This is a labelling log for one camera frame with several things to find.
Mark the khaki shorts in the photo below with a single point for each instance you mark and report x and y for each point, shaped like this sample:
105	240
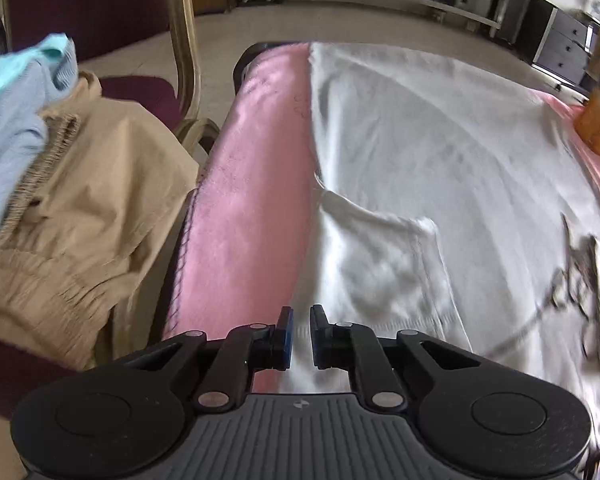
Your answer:
105	185

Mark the grey-blue waffle garment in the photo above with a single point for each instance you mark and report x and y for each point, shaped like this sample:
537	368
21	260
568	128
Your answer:
10	150

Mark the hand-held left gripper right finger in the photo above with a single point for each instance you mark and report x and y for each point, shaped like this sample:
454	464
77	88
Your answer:
320	340

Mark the aqua garment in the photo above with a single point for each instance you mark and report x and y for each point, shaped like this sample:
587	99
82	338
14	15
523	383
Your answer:
10	75

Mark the white printed t-shirt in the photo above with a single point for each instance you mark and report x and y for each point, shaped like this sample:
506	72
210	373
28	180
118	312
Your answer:
430	160

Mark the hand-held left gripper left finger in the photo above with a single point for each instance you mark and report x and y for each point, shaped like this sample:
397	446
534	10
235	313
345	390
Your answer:
285	340

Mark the grey drawer cabinet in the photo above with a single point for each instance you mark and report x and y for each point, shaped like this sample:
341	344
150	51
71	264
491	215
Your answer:
565	45

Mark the pink printed blanket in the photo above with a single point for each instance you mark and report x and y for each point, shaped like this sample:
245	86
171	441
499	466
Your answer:
250	185

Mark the maroon banquet chair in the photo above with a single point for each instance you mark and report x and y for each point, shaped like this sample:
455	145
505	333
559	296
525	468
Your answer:
80	0

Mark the black folding table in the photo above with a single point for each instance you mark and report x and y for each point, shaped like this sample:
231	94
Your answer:
240	67

